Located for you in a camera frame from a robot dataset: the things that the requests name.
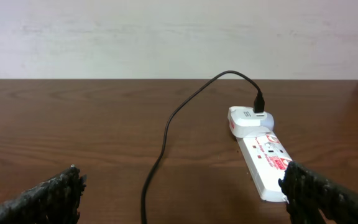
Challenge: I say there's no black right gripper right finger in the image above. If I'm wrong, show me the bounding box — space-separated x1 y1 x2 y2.
278 161 358 224

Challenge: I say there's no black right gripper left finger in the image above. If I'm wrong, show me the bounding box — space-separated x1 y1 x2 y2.
0 165 86 224

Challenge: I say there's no white power strip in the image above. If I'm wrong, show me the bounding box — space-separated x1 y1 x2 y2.
236 131 293 203

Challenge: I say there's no white USB charger plug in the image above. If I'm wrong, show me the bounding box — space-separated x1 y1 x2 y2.
227 106 275 138

